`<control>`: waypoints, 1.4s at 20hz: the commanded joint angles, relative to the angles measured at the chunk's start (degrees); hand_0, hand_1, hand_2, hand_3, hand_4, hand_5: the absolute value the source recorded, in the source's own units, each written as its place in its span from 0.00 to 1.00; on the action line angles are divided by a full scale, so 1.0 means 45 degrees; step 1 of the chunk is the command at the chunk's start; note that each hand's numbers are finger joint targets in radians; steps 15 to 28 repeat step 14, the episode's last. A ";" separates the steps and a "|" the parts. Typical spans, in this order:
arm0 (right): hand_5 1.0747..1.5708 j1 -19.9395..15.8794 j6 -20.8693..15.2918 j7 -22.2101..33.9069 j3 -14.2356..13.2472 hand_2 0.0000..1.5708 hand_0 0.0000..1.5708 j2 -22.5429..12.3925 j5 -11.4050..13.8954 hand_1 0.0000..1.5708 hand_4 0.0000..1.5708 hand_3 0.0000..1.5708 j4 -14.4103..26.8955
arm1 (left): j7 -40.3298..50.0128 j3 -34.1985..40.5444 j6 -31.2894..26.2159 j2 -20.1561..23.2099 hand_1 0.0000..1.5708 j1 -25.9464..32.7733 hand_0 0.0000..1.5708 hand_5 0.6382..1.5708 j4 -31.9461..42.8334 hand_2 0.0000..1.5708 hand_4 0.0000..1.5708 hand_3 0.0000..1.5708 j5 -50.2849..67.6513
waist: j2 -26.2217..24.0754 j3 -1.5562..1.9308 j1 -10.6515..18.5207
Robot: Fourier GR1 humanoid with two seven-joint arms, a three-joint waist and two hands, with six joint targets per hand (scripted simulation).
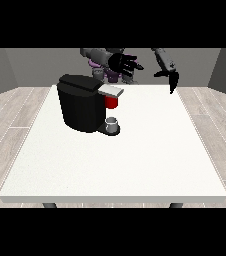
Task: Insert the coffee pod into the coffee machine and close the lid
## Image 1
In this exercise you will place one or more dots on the black coffee machine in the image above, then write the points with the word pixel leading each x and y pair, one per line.
pixel 80 106

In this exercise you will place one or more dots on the dark table leg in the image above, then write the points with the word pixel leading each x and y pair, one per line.
pixel 176 205
pixel 49 205

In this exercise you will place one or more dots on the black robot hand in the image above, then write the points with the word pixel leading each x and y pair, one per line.
pixel 171 77
pixel 122 64

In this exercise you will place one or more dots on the grey robot trunk purple rings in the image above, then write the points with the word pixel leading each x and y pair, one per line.
pixel 111 75

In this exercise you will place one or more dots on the red pod holder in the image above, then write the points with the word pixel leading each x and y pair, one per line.
pixel 110 102

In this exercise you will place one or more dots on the pale grey machine lid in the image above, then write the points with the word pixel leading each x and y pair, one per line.
pixel 111 90

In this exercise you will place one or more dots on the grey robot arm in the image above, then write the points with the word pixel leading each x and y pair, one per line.
pixel 163 59
pixel 96 55

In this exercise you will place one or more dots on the small grey cup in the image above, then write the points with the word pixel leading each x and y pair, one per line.
pixel 111 124

